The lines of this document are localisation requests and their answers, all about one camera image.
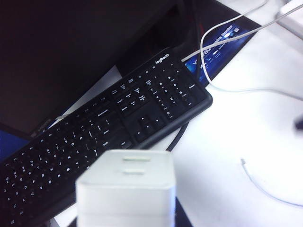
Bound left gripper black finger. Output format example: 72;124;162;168
175;201;190;227

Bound white charging base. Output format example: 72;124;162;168
75;149;177;227

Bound white Type-C charging cable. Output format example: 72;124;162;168
181;0;303;208

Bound black Logitech keyboard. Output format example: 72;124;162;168
0;47;214;227

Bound blue printed mouse pad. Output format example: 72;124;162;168
179;9;260;89

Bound blue office partition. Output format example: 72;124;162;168
0;129;33;154

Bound black ASUS monitor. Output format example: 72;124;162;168
0;0;214;142

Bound white power strip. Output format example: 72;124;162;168
276;0;303;41

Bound black keyboard cable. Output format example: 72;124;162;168
165;119;190;152

